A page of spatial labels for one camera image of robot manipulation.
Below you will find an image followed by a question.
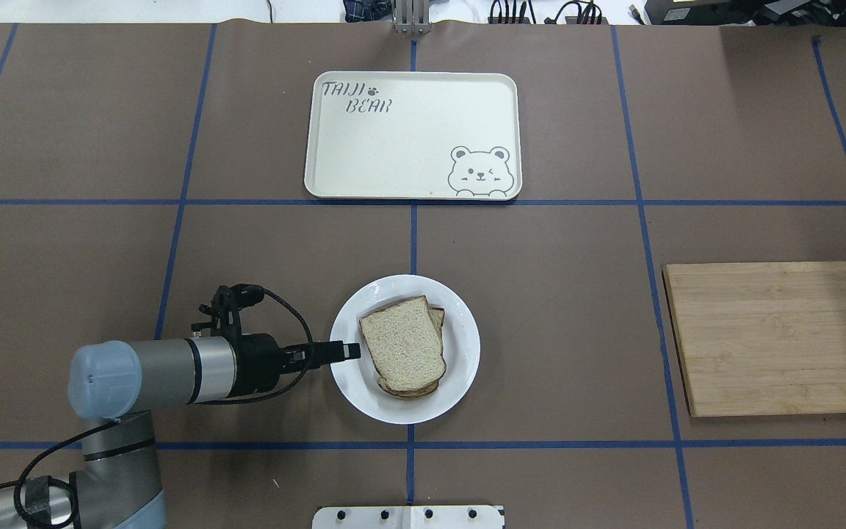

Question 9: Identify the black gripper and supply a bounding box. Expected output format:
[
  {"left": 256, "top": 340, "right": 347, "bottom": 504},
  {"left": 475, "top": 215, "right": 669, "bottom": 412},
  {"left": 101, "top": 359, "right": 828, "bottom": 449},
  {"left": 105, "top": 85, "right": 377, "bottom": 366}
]
[{"left": 234, "top": 334, "right": 361, "bottom": 397}]

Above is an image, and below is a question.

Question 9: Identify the white bread slice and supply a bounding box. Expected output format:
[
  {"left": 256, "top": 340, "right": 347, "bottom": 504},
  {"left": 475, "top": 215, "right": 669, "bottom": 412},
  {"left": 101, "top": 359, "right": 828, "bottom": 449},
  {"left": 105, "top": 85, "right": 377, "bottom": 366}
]
[{"left": 359, "top": 297, "right": 447, "bottom": 391}]

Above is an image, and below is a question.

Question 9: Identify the white round plate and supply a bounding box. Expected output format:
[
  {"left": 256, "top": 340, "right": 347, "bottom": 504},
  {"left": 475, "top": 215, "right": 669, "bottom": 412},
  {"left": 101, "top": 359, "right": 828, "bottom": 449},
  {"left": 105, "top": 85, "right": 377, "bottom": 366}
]
[{"left": 330, "top": 274, "right": 481, "bottom": 425}]

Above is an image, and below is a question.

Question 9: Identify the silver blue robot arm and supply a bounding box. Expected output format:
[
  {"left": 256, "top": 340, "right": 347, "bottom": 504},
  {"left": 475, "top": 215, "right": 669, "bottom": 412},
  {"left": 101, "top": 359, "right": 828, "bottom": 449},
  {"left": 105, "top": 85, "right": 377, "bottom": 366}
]
[{"left": 0, "top": 334, "right": 361, "bottom": 528}]

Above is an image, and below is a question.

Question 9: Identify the bread slice under egg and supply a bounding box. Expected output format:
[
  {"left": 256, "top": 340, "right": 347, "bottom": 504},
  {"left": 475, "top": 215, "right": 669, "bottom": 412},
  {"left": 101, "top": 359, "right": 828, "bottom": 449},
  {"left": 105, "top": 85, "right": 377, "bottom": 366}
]
[{"left": 377, "top": 308, "right": 444, "bottom": 400}]

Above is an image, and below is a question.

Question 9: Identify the cream bear serving tray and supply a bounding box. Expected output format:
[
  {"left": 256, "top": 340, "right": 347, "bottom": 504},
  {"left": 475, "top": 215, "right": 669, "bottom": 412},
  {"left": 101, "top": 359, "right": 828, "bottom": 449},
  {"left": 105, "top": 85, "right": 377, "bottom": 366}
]
[{"left": 303, "top": 71, "right": 524, "bottom": 201}]

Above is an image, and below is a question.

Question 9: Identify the wooden cutting board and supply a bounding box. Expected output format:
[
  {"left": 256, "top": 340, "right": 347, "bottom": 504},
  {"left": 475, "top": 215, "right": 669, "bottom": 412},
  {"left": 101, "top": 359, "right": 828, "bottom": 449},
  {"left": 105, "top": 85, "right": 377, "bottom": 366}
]
[{"left": 662, "top": 262, "right": 846, "bottom": 417}]

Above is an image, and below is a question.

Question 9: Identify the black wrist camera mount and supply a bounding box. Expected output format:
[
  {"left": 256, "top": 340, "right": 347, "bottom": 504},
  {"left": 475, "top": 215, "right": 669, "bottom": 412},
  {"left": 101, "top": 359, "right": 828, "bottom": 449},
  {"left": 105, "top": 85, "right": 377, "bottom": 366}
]
[{"left": 190, "top": 284, "right": 266, "bottom": 344}]

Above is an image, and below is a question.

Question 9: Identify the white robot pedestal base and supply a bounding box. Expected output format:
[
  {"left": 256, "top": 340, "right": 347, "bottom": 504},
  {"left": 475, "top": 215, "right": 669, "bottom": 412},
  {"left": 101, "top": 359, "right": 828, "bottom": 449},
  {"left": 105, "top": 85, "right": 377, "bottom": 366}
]
[{"left": 311, "top": 505, "right": 506, "bottom": 528}]

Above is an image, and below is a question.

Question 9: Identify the black camera cable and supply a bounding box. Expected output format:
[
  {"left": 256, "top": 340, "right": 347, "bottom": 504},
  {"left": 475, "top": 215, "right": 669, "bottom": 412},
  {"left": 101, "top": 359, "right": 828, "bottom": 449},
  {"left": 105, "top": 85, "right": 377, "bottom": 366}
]
[{"left": 12, "top": 288, "right": 315, "bottom": 529}]

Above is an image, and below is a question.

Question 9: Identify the aluminium frame post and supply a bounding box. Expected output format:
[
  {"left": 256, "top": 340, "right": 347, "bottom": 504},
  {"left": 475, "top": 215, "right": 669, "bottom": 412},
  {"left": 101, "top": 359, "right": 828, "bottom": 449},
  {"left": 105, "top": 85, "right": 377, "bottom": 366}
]
[{"left": 391, "top": 0, "right": 432, "bottom": 37}]

